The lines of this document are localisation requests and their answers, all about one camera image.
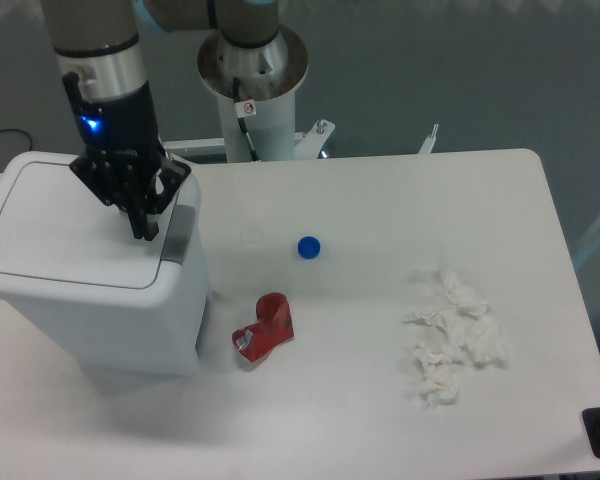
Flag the white plastic trash can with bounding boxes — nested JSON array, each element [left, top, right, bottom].
[[0, 152, 211, 375]]

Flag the white trash can lid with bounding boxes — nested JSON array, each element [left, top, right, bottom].
[[0, 162, 172, 289]]

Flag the black floor cable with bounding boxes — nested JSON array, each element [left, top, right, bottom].
[[0, 128, 34, 151]]

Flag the white base frame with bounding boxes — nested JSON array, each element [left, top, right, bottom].
[[162, 118, 441, 165]]

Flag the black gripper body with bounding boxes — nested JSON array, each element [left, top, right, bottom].
[[62, 72, 165, 155]]

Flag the blue bottle cap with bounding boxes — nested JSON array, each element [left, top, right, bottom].
[[297, 235, 321, 260]]

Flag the crushed red can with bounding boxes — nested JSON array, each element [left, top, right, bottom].
[[231, 292, 294, 371]]

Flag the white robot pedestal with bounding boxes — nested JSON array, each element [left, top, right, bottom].
[[216, 92, 296, 157]]

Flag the crumpled white tissue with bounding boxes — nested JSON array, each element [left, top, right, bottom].
[[403, 268, 507, 408]]

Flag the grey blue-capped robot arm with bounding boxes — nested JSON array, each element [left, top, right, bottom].
[[41, 1, 308, 240]]

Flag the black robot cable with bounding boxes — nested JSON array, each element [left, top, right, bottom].
[[232, 77, 261, 162]]

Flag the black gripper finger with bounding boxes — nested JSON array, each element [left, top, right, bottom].
[[69, 147, 153, 240], [140, 154, 191, 240]]

